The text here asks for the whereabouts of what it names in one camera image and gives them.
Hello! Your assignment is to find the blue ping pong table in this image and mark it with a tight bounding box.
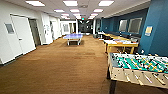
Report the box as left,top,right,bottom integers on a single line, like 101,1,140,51
63,33,84,47

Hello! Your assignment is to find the yellow air hockey table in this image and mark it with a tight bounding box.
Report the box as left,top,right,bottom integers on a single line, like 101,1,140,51
104,38,140,55

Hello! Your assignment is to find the rectangular ceiling light panel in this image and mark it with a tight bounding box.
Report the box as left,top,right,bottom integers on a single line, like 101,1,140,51
98,0,115,7
93,8,105,14
25,0,46,7
62,0,79,7
70,8,82,14
53,8,66,14

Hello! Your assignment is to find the green foosball table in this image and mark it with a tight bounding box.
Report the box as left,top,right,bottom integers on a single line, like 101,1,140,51
106,52,168,94

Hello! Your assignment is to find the white hallway door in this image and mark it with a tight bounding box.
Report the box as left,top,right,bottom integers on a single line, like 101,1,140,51
9,14,37,56

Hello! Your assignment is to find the grey framed wall window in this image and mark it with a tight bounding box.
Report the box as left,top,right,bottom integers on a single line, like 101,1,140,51
118,19,129,33
128,17,144,35

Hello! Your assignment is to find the yellow paper wall notice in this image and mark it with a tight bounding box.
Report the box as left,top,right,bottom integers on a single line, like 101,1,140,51
145,25,154,37

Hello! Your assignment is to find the grey wall sign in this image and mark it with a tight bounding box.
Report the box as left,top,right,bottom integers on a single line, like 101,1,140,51
4,23,16,35

